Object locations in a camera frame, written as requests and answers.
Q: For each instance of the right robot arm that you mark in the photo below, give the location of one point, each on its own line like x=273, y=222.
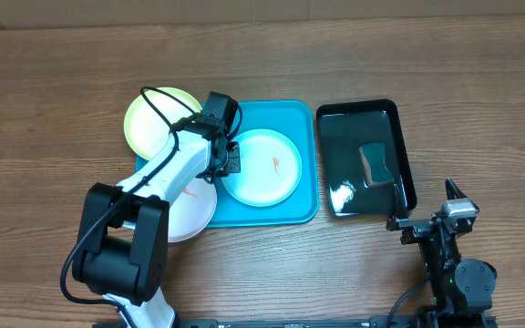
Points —
x=461, y=289

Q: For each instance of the green scrub sponge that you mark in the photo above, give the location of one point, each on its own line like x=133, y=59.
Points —
x=373, y=158

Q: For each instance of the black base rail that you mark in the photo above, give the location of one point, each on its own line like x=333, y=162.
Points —
x=372, y=322

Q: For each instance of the white plate with stain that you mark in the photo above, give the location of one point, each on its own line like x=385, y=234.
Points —
x=192, y=211

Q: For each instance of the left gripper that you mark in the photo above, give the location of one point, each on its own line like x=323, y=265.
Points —
x=233, y=165

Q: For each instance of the black water tray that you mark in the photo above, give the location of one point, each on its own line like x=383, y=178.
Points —
x=345, y=127

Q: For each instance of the yellow-green plate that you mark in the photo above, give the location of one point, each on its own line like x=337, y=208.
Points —
x=145, y=131

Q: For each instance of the teal plastic tray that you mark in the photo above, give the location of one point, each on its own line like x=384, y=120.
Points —
x=294, y=119

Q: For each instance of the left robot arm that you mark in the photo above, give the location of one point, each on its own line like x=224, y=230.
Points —
x=121, y=247

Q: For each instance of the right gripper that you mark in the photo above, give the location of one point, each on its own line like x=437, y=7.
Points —
x=399, y=220

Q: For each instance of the light blue plate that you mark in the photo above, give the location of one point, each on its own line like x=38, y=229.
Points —
x=271, y=168

